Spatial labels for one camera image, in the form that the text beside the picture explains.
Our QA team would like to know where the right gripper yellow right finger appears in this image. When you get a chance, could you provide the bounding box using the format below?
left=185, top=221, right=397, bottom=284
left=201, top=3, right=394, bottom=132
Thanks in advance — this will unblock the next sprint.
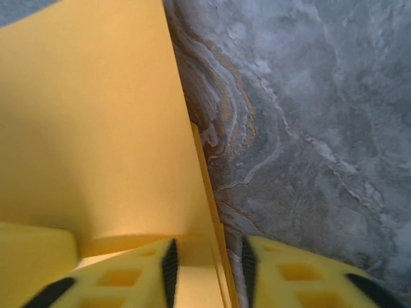
left=240, top=235, right=411, bottom=308

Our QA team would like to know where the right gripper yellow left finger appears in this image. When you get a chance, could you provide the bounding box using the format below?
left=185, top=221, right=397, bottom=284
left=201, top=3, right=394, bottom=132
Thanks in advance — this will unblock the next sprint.
left=22, top=239, right=180, bottom=308

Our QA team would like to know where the orange paper sheet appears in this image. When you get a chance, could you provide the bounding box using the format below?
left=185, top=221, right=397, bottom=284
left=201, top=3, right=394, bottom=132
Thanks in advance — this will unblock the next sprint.
left=0, top=0, right=241, bottom=308

